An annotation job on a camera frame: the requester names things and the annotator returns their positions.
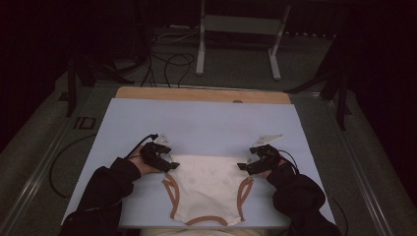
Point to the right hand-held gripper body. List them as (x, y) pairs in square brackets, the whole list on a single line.
[(268, 157)]

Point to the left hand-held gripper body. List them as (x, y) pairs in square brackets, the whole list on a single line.
[(152, 154)]

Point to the white baby bodysuit brown trim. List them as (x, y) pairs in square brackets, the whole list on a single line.
[(206, 190)]

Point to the person's right hand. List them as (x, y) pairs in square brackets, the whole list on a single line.
[(273, 170)]

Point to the person's left hand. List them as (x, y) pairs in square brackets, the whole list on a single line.
[(144, 165)]

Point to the pale table mat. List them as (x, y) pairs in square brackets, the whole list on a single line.
[(203, 124)]

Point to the black tripod stand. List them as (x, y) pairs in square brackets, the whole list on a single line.
[(341, 95), (73, 85)]

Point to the white metal stand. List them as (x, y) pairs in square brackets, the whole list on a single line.
[(241, 24)]

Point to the metal floor rail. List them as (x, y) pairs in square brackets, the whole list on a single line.
[(355, 164), (36, 173)]

